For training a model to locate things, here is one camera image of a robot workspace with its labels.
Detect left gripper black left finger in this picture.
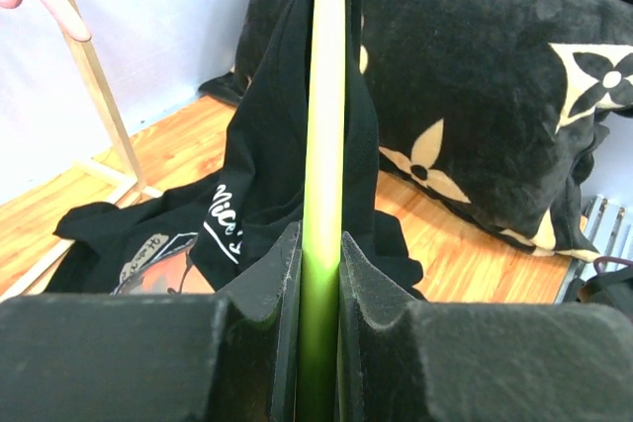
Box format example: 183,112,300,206
1,223,302,421

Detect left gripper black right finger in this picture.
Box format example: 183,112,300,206
338,236,632,421

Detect black t shirt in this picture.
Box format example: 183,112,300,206
44,0,426,302

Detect lime green hanger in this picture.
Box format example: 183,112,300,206
296,0,346,421

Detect wooden clothes rack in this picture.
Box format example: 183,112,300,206
0,0,164,302

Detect black floral plush blanket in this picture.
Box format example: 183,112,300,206
199,0,633,263

